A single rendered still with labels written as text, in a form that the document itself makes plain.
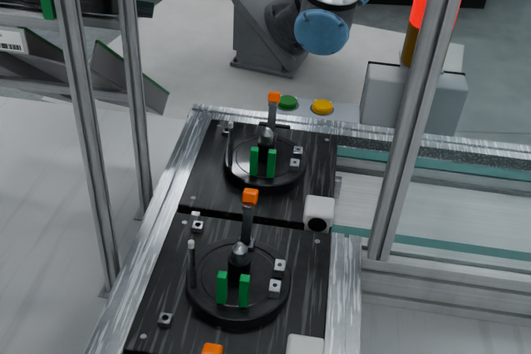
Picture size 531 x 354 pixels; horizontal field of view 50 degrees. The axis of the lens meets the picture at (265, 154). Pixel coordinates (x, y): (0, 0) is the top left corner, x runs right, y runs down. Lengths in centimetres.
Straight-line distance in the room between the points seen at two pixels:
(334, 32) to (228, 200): 47
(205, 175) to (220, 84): 48
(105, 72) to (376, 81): 38
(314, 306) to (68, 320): 37
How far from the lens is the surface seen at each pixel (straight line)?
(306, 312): 77
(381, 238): 84
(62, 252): 101
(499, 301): 94
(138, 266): 84
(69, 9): 64
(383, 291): 91
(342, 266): 84
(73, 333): 91
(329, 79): 145
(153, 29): 166
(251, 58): 145
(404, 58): 70
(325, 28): 122
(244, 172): 93
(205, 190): 92
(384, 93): 72
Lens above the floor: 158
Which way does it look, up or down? 38 degrees down
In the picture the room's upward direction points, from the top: 4 degrees clockwise
